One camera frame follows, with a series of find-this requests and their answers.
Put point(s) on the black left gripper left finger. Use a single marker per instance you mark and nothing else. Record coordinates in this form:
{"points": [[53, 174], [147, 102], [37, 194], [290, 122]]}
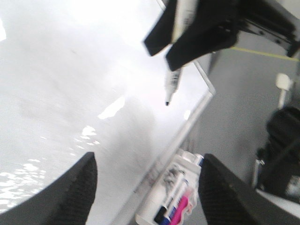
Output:
{"points": [[67, 201]]}

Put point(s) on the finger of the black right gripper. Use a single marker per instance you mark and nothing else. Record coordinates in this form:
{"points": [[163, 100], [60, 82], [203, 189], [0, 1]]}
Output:
{"points": [[161, 34]]}

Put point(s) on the white crumpled tissue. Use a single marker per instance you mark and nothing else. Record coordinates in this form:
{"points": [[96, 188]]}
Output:
{"points": [[191, 164]]}

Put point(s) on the white whiteboard with aluminium frame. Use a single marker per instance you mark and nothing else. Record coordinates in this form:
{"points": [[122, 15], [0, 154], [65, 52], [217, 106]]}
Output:
{"points": [[75, 77]]}

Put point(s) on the pink marker in tray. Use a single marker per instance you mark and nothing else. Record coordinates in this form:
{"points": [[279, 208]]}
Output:
{"points": [[178, 214]]}

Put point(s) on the white plastic marker tray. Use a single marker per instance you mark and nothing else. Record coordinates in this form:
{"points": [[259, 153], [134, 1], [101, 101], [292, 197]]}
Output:
{"points": [[153, 202]]}

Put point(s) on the blue capped marker in tray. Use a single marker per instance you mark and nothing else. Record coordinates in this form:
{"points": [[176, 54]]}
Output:
{"points": [[174, 203]]}

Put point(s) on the black capped marker in tray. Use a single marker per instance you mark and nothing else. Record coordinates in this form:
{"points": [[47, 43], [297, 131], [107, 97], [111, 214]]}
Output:
{"points": [[169, 197]]}

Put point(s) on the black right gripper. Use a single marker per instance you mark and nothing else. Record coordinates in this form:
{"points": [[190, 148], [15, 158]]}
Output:
{"points": [[217, 24]]}

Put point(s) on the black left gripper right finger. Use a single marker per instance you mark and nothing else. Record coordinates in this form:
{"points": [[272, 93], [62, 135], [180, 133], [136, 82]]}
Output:
{"points": [[227, 200]]}

